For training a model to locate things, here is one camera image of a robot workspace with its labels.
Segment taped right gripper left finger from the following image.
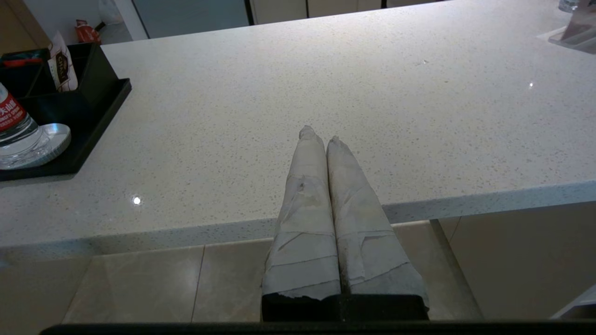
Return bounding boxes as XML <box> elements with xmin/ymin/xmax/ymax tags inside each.
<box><xmin>262</xmin><ymin>125</ymin><xmax>343</xmax><ymax>322</ymax></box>

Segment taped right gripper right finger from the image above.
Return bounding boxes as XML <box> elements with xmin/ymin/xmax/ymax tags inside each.
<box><xmin>326</xmin><ymin>136</ymin><xmax>429</xmax><ymax>322</ymax></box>

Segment white tea bag packet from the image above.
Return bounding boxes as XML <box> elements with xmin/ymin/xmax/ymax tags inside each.
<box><xmin>47</xmin><ymin>31</ymin><xmax>79</xmax><ymax>93</ymax></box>

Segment grey kitchen base cabinets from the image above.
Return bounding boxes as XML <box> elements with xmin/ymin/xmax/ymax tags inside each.
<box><xmin>249</xmin><ymin>0</ymin><xmax>447</xmax><ymax>24</ymax></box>

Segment black rectangular serving tray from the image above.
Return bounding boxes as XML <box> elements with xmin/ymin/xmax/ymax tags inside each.
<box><xmin>0</xmin><ymin>78</ymin><xmax>132</xmax><ymax>182</ymax></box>

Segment black compartment organizer box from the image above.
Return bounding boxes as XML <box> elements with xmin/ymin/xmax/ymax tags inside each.
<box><xmin>0</xmin><ymin>42</ymin><xmax>120</xmax><ymax>113</ymax></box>

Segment white round coaster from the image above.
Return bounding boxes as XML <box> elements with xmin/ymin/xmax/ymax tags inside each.
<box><xmin>0</xmin><ymin>123</ymin><xmax>72</xmax><ymax>169</ymax></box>

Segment red bag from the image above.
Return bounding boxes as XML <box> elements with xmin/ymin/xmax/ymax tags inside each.
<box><xmin>74</xmin><ymin>20</ymin><xmax>102</xmax><ymax>45</ymax></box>

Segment clear acrylic stand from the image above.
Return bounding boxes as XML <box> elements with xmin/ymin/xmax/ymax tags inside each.
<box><xmin>549</xmin><ymin>5</ymin><xmax>596</xmax><ymax>54</ymax></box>

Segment red sachet packet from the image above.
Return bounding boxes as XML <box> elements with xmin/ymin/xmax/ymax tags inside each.
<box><xmin>2</xmin><ymin>58</ymin><xmax>43</xmax><ymax>68</ymax></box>

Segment brown wooden door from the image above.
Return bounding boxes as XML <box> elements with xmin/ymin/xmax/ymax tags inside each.
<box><xmin>0</xmin><ymin>0</ymin><xmax>50</xmax><ymax>54</ymax></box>

